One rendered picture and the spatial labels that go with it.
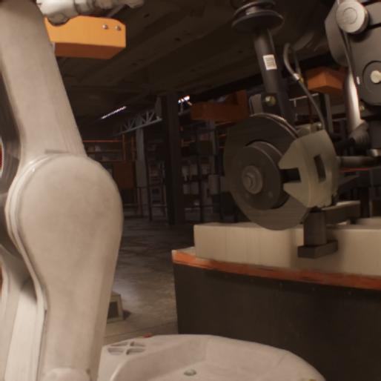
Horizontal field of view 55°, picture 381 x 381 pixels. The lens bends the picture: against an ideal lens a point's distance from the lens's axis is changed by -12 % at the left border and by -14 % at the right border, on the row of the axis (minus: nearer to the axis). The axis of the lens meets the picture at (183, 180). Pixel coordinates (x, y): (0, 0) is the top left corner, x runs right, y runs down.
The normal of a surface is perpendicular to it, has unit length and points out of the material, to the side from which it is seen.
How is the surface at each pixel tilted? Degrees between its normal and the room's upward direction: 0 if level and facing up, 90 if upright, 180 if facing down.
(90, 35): 90
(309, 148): 73
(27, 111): 94
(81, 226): 90
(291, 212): 104
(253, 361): 68
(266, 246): 90
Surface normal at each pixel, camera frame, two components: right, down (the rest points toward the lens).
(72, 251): 0.66, -0.06
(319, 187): 0.61, 0.14
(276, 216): -0.78, 0.28
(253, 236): -0.82, 0.04
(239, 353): -0.72, -0.32
